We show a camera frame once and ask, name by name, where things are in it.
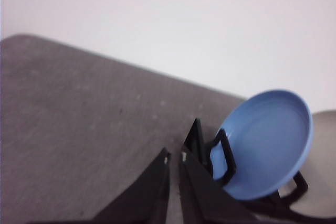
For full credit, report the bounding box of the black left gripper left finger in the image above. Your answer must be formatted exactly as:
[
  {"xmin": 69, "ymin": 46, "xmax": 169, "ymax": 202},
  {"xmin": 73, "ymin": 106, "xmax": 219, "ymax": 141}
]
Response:
[{"xmin": 28, "ymin": 147, "xmax": 171, "ymax": 224}]

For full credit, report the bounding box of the black plate rack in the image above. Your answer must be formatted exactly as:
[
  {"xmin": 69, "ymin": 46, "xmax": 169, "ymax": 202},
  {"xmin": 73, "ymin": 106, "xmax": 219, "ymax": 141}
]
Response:
[{"xmin": 185, "ymin": 118, "xmax": 336, "ymax": 224}]

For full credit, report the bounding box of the blue plate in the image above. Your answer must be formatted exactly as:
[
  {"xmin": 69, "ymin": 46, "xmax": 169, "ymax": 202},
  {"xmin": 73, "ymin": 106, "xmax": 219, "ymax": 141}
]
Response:
[{"xmin": 210, "ymin": 89, "xmax": 313, "ymax": 200}]

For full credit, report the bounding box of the light green plate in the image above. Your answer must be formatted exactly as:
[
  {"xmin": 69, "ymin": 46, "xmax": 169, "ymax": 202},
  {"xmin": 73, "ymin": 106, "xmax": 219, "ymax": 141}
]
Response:
[{"xmin": 278, "ymin": 110, "xmax": 336, "ymax": 219}]

